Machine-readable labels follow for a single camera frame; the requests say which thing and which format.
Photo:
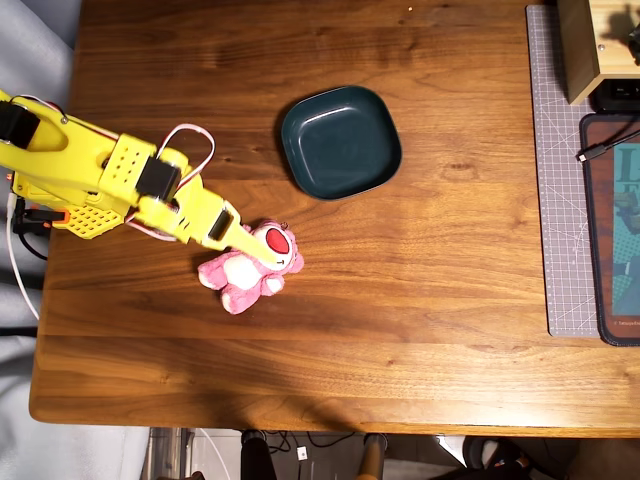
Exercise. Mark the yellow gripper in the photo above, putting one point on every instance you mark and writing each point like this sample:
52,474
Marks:
220,224

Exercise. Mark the pink strawberry bear plush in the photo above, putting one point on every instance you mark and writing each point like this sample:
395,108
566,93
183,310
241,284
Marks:
245,280

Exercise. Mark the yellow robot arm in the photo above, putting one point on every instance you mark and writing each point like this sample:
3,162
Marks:
75,155

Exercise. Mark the dark green square plate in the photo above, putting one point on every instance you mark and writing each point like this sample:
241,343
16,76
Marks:
345,145

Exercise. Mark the black chair leg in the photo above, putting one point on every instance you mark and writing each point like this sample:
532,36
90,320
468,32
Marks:
256,457

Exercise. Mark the white plug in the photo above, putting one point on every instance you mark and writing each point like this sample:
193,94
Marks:
301,453

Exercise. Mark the orange black table clamp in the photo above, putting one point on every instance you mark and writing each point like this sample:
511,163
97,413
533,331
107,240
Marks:
40,216

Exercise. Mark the wooden leg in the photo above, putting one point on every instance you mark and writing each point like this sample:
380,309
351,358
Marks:
372,460

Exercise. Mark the grey cutting mat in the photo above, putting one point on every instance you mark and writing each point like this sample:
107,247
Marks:
560,200

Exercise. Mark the printed black-edged mouse pad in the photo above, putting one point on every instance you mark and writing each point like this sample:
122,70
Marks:
605,250

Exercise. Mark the wooden box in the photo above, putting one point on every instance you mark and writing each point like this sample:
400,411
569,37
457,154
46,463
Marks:
580,50

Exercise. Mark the black device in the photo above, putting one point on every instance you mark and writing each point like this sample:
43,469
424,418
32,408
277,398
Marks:
620,95

